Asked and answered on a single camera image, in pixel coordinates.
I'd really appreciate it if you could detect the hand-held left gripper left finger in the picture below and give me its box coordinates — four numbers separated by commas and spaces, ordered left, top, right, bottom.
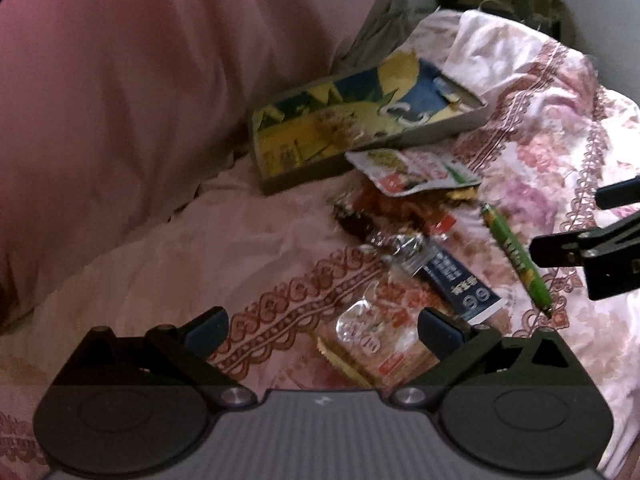
47, 306, 257, 408

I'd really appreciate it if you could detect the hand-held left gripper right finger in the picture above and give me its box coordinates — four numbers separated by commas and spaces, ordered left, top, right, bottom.
391, 307, 596, 408

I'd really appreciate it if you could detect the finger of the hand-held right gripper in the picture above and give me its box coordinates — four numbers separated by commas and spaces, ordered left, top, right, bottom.
595, 175, 640, 211
530, 217, 640, 302

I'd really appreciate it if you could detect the dark blue snack packet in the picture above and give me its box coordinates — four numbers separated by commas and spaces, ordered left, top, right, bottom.
362, 232, 503, 326

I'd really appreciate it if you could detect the clear cake packet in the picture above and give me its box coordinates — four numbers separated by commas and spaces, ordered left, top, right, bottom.
317, 280, 451, 390

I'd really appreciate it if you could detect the gold snack packet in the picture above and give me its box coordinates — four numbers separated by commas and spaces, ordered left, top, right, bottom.
430, 185, 481, 207

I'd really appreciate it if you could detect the orange snack packet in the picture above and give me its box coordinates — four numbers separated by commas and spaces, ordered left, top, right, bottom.
345, 184, 457, 240

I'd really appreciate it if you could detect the white snack packet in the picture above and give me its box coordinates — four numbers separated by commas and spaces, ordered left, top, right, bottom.
345, 149, 483, 197

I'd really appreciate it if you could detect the printed cardboard box tray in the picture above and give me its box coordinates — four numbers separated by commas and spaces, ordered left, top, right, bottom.
251, 50, 490, 196

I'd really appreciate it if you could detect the floral pink blanket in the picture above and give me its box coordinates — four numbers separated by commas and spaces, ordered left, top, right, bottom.
0, 7, 640, 480

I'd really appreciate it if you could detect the pink pillow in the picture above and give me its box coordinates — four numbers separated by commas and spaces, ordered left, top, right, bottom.
0, 0, 378, 321

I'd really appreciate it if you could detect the grey-green cloth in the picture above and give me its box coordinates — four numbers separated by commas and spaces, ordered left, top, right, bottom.
330, 0, 426, 78

